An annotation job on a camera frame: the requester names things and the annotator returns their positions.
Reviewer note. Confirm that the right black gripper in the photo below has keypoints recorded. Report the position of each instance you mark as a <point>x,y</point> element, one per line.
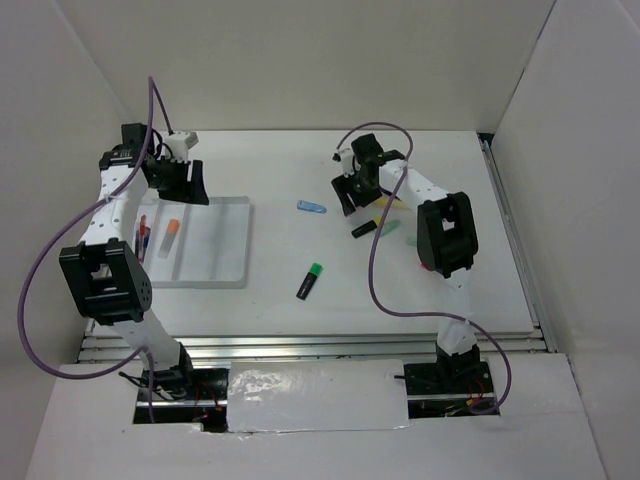
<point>341,186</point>

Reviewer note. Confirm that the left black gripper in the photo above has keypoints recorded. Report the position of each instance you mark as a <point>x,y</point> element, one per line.
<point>197,194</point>

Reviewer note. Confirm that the orange cap clear highlighter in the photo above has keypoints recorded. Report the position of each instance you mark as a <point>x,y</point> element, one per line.
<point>168,238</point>

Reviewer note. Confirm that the red gel pen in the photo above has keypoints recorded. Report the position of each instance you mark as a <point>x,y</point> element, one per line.
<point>140,238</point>

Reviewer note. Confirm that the blue ballpoint pen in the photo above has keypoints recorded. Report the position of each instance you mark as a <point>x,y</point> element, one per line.
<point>146,242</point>

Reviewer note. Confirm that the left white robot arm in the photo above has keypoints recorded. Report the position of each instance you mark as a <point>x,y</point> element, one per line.
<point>104,272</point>

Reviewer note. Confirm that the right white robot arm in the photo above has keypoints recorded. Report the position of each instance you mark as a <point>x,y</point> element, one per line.
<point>446,239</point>

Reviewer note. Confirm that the yellow pastel highlighter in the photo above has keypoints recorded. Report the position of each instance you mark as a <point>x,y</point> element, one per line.
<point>396,204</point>

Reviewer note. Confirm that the yellow cap black highlighter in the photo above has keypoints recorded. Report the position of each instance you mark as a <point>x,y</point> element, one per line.
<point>364,229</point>

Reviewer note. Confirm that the small mint green highlighter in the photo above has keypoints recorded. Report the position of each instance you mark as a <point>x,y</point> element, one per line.
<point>389,226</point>

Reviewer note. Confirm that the white compartment tray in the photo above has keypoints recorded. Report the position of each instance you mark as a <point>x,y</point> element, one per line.
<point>211,249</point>

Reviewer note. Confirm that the green cap black highlighter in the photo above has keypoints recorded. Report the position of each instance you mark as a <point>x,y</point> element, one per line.
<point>308,282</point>

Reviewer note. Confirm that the white foil cover sheet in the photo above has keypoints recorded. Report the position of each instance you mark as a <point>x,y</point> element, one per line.
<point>316,396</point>

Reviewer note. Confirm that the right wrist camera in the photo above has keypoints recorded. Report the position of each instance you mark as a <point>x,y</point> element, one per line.
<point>345,158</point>

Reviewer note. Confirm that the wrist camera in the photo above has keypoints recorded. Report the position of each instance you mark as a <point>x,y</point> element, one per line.
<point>179,143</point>
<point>345,158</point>

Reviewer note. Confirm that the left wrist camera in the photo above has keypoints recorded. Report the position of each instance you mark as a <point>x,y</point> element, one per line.
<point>179,143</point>

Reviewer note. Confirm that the aluminium frame rail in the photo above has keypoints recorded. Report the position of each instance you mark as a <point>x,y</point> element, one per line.
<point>362,305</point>

